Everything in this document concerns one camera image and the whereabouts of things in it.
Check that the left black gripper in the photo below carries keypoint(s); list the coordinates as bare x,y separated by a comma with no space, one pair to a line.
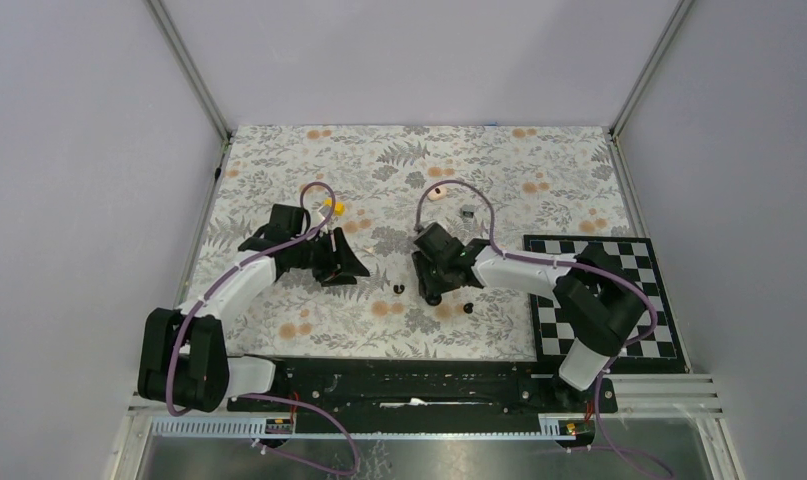
341,266

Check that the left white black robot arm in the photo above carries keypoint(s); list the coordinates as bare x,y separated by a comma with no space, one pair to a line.
184,361

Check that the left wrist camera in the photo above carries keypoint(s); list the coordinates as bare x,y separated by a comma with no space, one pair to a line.
322,217

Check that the small grey metal block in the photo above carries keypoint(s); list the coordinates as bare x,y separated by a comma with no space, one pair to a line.
467,212

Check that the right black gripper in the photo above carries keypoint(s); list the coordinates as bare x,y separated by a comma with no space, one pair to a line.
426,286

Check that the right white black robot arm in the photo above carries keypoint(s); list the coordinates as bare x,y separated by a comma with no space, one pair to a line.
602,306

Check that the floral patterned table mat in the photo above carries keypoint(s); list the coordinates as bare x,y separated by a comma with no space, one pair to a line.
521,180

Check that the right aluminium frame post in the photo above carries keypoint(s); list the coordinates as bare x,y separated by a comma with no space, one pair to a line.
669,34

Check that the pink round small object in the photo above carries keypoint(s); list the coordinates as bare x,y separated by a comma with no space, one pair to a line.
437,193

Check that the aluminium frame post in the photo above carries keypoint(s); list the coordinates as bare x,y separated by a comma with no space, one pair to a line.
669,34
175,43

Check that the left aluminium frame post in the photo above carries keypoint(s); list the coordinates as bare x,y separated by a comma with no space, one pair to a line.
175,43

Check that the black earbud charging case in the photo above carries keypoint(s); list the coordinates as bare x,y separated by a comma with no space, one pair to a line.
433,299

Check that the black white checkerboard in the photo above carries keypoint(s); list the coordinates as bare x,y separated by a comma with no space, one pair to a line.
659,351

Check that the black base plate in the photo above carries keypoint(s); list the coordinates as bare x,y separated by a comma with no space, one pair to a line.
408,396

